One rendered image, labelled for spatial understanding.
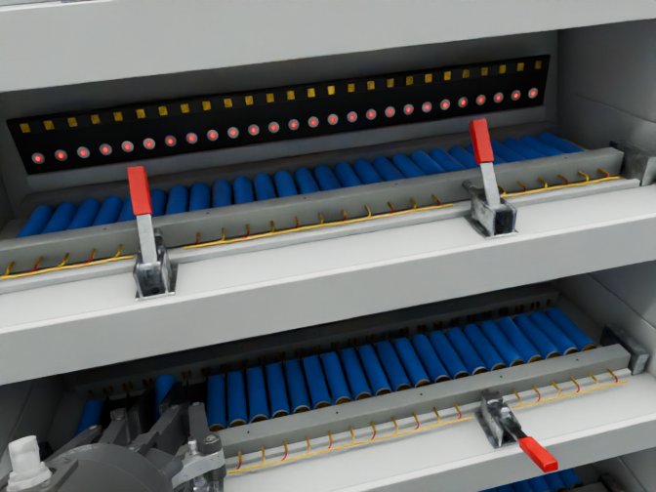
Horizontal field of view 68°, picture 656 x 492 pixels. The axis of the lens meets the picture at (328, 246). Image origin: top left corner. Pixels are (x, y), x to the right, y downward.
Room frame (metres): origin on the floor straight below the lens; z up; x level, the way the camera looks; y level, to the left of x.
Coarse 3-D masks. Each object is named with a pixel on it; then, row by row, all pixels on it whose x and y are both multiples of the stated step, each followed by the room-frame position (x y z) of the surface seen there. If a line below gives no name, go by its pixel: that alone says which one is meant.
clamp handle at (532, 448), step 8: (504, 416) 0.37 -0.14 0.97; (504, 424) 0.36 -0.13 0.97; (512, 424) 0.36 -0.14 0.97; (512, 432) 0.35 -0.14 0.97; (520, 432) 0.35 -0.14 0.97; (520, 440) 0.33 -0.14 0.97; (528, 440) 0.33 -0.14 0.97; (536, 440) 0.33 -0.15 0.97; (520, 448) 0.33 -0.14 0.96; (528, 448) 0.32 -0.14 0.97; (536, 448) 0.32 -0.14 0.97; (544, 448) 0.32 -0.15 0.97; (528, 456) 0.32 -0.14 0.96; (536, 456) 0.31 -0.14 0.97; (544, 456) 0.31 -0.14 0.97; (552, 456) 0.31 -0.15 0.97; (536, 464) 0.31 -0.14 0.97; (544, 464) 0.30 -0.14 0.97; (552, 464) 0.30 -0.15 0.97
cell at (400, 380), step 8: (384, 344) 0.48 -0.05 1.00; (384, 352) 0.47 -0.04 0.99; (392, 352) 0.47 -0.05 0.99; (384, 360) 0.46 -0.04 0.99; (392, 360) 0.45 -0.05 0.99; (384, 368) 0.46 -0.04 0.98; (392, 368) 0.44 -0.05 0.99; (400, 368) 0.44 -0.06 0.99; (392, 376) 0.44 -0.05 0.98; (400, 376) 0.43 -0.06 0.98; (392, 384) 0.43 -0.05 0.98; (400, 384) 0.42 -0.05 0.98; (408, 384) 0.43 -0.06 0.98
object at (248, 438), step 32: (576, 352) 0.44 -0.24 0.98; (608, 352) 0.43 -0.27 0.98; (448, 384) 0.41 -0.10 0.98; (480, 384) 0.41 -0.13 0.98; (512, 384) 0.41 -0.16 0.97; (544, 384) 0.42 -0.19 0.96; (576, 384) 0.41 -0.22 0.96; (288, 416) 0.39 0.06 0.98; (320, 416) 0.39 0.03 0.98; (352, 416) 0.39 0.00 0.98; (384, 416) 0.39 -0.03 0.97; (416, 416) 0.39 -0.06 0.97; (224, 448) 0.37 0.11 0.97; (256, 448) 0.38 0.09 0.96
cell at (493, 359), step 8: (464, 328) 0.50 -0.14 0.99; (472, 328) 0.49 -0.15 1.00; (472, 336) 0.48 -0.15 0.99; (480, 336) 0.48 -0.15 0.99; (472, 344) 0.48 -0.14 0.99; (480, 344) 0.47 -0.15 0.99; (488, 344) 0.46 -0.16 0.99; (480, 352) 0.46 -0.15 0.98; (488, 352) 0.45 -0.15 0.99; (496, 352) 0.45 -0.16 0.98; (488, 360) 0.45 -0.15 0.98; (496, 360) 0.44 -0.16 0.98; (488, 368) 0.44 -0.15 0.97
